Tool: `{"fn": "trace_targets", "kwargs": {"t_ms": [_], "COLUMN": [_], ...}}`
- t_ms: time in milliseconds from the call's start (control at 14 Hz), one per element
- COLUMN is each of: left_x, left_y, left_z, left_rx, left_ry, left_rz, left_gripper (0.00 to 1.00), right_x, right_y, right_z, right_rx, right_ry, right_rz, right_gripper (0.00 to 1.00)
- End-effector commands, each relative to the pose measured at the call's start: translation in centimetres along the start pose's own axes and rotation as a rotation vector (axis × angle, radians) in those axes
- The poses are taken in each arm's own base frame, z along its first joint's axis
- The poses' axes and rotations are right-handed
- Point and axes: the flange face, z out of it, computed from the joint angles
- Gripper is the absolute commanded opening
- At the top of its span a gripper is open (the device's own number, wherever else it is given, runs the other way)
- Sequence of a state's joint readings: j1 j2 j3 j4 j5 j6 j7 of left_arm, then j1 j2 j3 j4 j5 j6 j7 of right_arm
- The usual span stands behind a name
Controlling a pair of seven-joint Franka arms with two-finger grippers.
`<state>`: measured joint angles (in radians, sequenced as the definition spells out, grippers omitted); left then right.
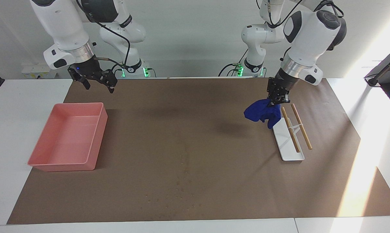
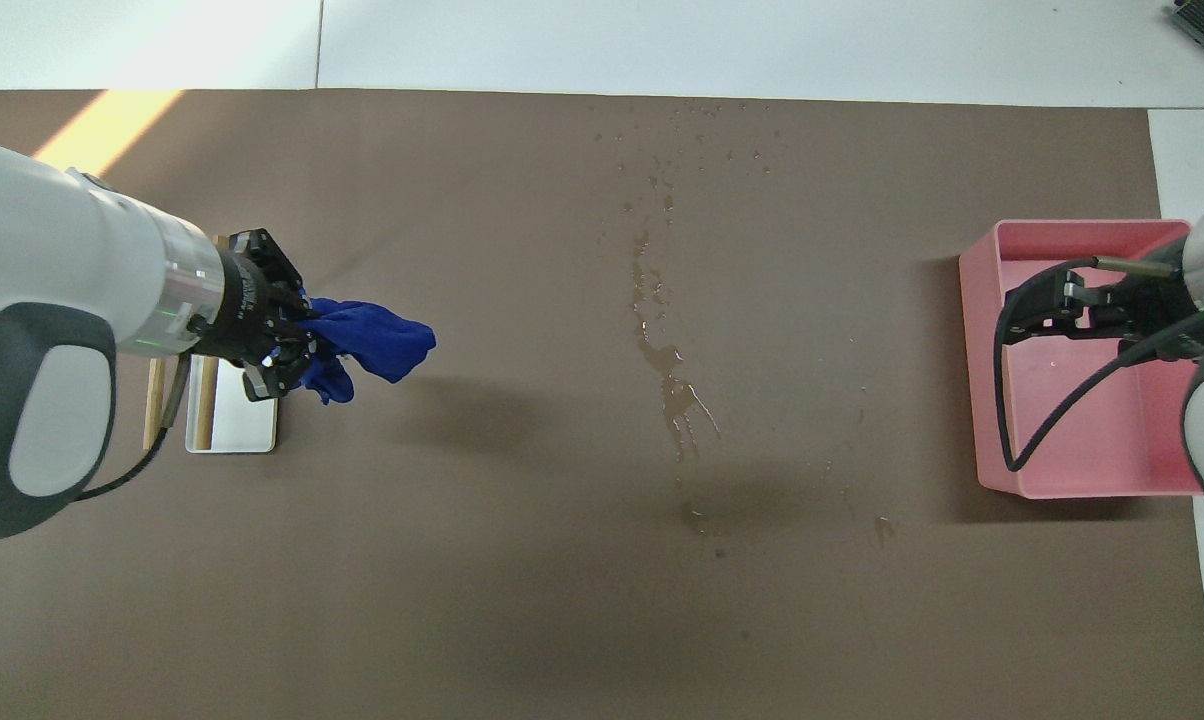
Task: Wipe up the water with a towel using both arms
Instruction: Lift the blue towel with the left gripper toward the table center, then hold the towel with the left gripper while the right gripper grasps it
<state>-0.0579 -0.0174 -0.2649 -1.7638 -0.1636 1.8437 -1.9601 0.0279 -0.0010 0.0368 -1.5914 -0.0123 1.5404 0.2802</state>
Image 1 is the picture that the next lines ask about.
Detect blue towel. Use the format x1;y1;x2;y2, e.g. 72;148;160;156
244;99;281;129

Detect wooden rack rod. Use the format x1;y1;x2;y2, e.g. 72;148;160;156
281;107;301;153
291;104;313;150

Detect white rectangular tray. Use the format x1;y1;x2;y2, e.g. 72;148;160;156
270;117;305;161

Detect pink plastic bin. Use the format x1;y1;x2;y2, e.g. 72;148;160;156
27;103;108;172

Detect brown paper table mat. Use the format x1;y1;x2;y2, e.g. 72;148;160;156
6;77;390;225

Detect dark grey monitor panel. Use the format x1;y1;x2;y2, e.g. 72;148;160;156
363;42;390;87

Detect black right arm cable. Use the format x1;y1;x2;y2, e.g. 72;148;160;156
76;0;131;78

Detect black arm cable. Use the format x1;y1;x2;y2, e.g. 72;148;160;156
76;0;131;78
267;0;345;27

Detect white wall socket box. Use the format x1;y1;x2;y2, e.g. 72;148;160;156
21;63;57;79

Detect black base cable bundle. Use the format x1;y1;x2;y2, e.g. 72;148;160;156
218;49;249;77

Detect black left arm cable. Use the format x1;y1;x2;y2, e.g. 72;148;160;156
267;0;345;27

